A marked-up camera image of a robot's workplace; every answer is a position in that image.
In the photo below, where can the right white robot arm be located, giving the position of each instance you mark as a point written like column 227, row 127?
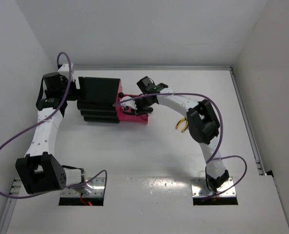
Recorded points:
column 203, row 125

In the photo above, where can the black drawer cabinet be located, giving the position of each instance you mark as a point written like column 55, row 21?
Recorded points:
column 96, row 105

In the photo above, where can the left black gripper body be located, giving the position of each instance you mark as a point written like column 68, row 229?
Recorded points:
column 73, row 94

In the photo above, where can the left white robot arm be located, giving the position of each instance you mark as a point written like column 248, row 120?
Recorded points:
column 39, row 170

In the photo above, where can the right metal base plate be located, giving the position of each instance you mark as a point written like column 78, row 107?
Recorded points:
column 201, row 190

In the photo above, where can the pink top drawer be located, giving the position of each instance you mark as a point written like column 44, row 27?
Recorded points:
column 120, row 89

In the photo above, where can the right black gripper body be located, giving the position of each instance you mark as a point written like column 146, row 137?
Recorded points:
column 143, row 105

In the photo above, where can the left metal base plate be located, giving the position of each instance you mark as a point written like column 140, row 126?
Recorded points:
column 93, row 189

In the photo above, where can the metal base plate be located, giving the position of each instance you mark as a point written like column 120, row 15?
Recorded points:
column 201, row 190
column 93, row 189

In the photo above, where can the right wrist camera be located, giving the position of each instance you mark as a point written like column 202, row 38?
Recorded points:
column 127, row 105

